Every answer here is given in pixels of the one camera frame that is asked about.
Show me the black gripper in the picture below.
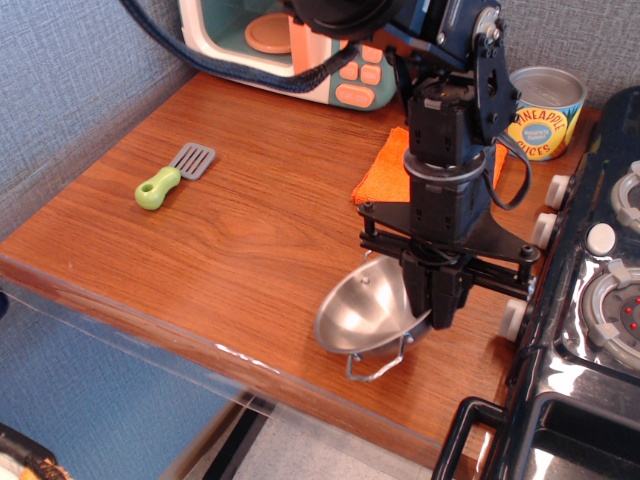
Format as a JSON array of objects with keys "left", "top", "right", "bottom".
[{"left": 358, "top": 82, "right": 540, "bottom": 330}]

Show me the metal bowl with handles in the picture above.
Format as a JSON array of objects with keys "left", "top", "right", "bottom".
[{"left": 314, "top": 255, "right": 431, "bottom": 382}]

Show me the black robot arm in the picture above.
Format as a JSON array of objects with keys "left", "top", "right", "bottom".
[{"left": 286, "top": 1, "right": 540, "bottom": 329}]

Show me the orange cloth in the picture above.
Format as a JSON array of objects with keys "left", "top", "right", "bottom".
[{"left": 350, "top": 126, "right": 510, "bottom": 205}]

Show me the white stove knob lower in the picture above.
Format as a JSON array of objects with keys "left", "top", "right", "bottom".
[{"left": 499, "top": 299, "right": 527, "bottom": 342}]

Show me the white stove knob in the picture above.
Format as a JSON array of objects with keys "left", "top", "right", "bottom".
[
  {"left": 499, "top": 299, "right": 527, "bottom": 342},
  {"left": 545, "top": 175, "right": 571, "bottom": 210},
  {"left": 531, "top": 213, "right": 557, "bottom": 250}
]

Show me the white stove knob middle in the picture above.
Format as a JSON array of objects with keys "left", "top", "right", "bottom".
[{"left": 531, "top": 213, "right": 557, "bottom": 250}]

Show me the white stove knob upper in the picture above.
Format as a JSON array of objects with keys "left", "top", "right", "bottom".
[{"left": 545, "top": 175, "right": 571, "bottom": 210}]

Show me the black toy stove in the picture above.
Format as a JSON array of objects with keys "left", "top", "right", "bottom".
[{"left": 433, "top": 87, "right": 639, "bottom": 479}]

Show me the pineapple slices can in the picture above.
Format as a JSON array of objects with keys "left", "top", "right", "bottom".
[{"left": 507, "top": 66, "right": 587, "bottom": 161}]

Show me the orange plate in microwave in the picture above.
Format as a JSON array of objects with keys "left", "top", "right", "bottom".
[{"left": 244, "top": 13, "right": 291, "bottom": 55}]

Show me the toy microwave oven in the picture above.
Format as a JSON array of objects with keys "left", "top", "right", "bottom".
[{"left": 178, "top": 0, "right": 396, "bottom": 111}]

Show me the green handled grey spatula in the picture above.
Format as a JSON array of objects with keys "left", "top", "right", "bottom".
[{"left": 134, "top": 142, "right": 216, "bottom": 211}]

